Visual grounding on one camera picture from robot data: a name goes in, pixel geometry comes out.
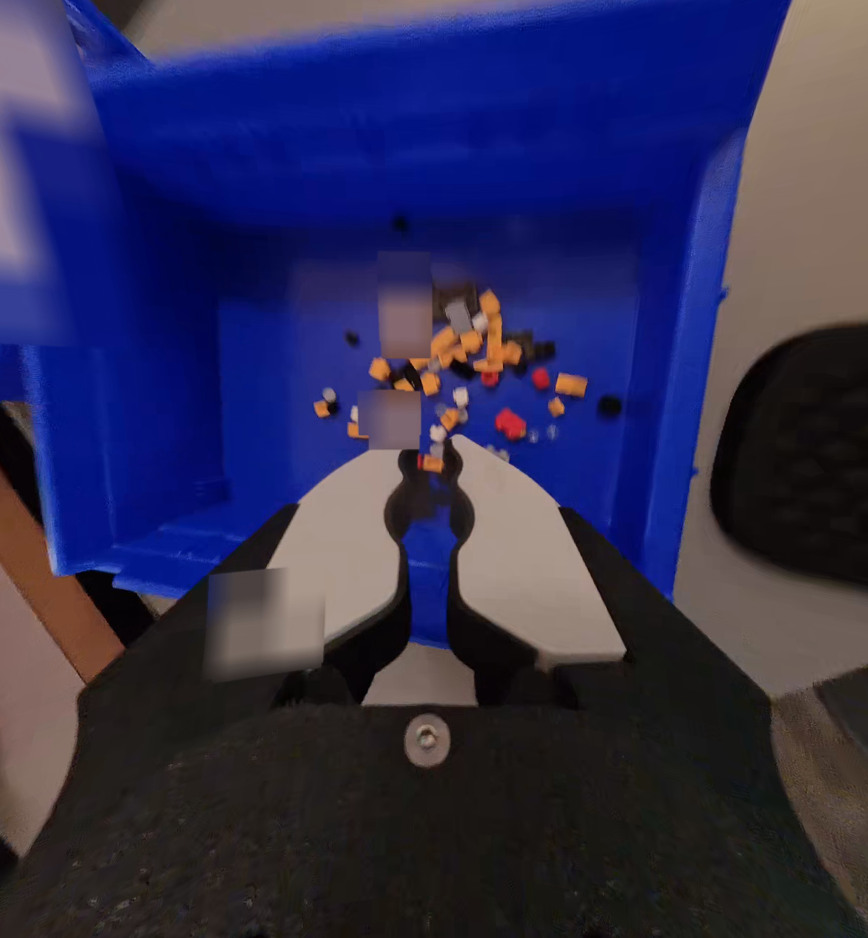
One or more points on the pile of lego pieces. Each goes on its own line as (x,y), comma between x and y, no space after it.
(492,352)

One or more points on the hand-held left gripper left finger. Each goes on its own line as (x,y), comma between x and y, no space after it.
(346,535)

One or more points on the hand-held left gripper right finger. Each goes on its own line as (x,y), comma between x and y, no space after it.
(529,571)

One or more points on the black dimpled pad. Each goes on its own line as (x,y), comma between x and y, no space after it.
(815,454)

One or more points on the brown board edge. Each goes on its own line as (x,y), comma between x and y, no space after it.
(45,571)

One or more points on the blue bin with lego pieces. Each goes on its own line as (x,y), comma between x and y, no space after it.
(405,132)

